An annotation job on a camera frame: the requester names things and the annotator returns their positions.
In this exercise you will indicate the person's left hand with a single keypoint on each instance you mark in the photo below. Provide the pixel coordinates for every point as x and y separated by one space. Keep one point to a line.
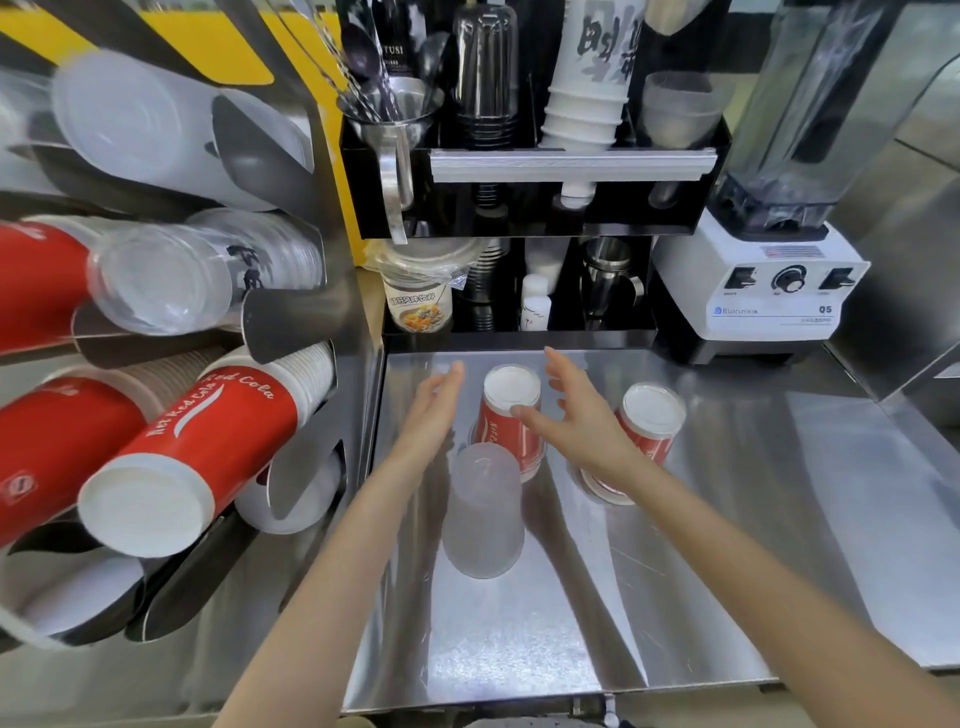
431 416

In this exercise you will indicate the person's right hand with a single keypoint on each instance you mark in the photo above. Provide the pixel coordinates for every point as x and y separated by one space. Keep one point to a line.
589 431

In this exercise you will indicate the person's right thumb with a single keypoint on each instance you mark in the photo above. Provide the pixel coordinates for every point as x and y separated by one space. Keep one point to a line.
534 418

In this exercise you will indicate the person's left fingers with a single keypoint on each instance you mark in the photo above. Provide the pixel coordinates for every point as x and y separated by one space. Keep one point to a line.
448 384

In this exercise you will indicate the person's right forearm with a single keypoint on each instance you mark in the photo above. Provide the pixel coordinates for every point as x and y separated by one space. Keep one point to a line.
750 592

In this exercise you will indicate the person's left forearm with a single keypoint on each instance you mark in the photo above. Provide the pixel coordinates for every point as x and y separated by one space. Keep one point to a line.
337 592

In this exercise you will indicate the red paper cup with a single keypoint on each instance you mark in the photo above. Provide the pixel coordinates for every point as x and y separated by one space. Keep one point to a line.
504 420
649 420

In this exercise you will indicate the wrapped stack of labelled cups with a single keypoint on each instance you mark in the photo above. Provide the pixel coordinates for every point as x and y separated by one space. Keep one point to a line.
420 289

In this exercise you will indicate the frosted plastic cup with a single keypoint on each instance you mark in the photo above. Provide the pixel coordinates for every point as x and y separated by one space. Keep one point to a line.
482 517

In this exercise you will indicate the small white bottle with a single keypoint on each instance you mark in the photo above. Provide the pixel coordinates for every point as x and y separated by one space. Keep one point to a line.
535 304

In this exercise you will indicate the white plastic cup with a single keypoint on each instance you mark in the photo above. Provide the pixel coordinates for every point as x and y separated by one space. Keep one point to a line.
546 262

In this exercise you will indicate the metal cup dispenser rack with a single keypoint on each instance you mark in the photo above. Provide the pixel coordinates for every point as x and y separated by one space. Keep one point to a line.
300 330

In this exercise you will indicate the steel mug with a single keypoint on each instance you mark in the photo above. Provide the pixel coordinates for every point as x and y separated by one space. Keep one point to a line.
609 277

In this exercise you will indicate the black organizer shelf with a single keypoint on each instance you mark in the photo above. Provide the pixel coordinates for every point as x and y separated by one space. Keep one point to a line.
525 210

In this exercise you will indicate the steel measuring jug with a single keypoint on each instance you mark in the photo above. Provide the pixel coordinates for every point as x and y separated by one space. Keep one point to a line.
394 142

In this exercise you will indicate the white blender base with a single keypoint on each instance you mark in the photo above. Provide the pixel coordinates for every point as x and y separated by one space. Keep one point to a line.
757 292

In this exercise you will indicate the stack of red paper cups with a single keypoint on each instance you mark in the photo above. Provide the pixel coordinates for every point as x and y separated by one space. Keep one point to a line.
52 450
37 285
187 457

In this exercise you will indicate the stack of clear printed cups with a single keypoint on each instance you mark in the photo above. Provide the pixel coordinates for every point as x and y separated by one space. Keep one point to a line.
172 274

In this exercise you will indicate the stack of dark clear cups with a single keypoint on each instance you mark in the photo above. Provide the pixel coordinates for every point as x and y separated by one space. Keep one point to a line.
486 67

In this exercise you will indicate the black plastic spoon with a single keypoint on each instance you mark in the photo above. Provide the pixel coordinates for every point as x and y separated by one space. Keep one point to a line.
362 56

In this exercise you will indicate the stack of white printed cups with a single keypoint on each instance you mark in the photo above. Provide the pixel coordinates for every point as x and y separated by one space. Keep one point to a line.
592 75

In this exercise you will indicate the stack of frosted small cups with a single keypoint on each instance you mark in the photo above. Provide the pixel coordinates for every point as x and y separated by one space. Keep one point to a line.
679 109

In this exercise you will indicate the bundle of steel bar spoons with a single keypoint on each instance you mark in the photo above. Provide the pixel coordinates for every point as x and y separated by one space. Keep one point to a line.
330 52

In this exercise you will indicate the stack of frosted plastic cups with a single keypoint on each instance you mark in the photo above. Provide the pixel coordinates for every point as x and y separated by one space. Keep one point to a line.
142 124

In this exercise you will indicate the clear blender jar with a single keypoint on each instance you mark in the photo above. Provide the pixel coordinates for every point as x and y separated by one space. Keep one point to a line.
810 112

